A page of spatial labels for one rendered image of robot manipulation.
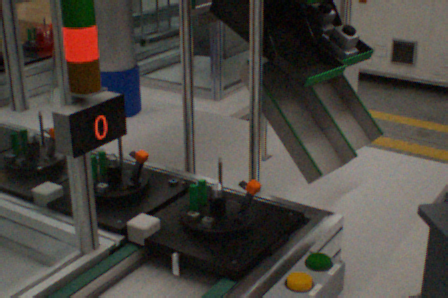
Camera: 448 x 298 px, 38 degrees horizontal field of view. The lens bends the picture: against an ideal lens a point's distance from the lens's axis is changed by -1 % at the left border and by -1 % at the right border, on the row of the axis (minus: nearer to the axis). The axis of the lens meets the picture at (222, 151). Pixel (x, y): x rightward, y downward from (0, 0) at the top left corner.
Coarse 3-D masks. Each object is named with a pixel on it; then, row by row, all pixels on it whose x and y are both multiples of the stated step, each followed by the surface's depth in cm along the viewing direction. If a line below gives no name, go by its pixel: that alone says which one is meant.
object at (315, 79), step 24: (216, 0) 134; (240, 0) 130; (264, 0) 142; (288, 0) 137; (240, 24) 132; (264, 24) 127; (288, 24) 139; (264, 48) 129; (288, 48) 134; (312, 48) 137; (288, 72) 127; (312, 72) 130; (336, 72) 131
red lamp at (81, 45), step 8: (64, 32) 97; (72, 32) 96; (80, 32) 96; (88, 32) 96; (96, 32) 98; (64, 40) 98; (72, 40) 96; (80, 40) 96; (88, 40) 97; (96, 40) 98; (72, 48) 97; (80, 48) 97; (88, 48) 97; (96, 48) 99; (72, 56) 97; (80, 56) 97; (88, 56) 98; (96, 56) 99
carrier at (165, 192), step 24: (120, 144) 137; (96, 168) 134; (120, 168) 132; (144, 168) 144; (96, 192) 129; (120, 192) 129; (144, 192) 132; (168, 192) 133; (96, 216) 124; (120, 216) 124
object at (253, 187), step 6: (252, 180) 114; (240, 186) 115; (246, 186) 114; (252, 186) 113; (258, 186) 113; (252, 192) 113; (246, 198) 115; (252, 198) 115; (246, 204) 115; (240, 210) 117; (246, 210) 116; (240, 216) 117
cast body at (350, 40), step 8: (336, 32) 136; (344, 32) 136; (352, 32) 136; (320, 40) 142; (328, 40) 138; (336, 40) 137; (344, 40) 136; (352, 40) 136; (328, 48) 139; (336, 48) 138; (344, 48) 136; (352, 48) 139; (336, 56) 138; (344, 56) 137; (352, 56) 138
